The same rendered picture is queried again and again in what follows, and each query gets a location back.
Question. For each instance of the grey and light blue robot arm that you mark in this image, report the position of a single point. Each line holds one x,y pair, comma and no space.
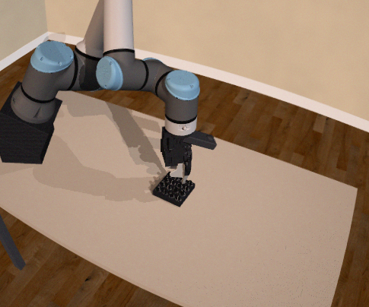
105,59

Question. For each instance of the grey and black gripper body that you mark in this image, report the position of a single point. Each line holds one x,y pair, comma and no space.
177,151

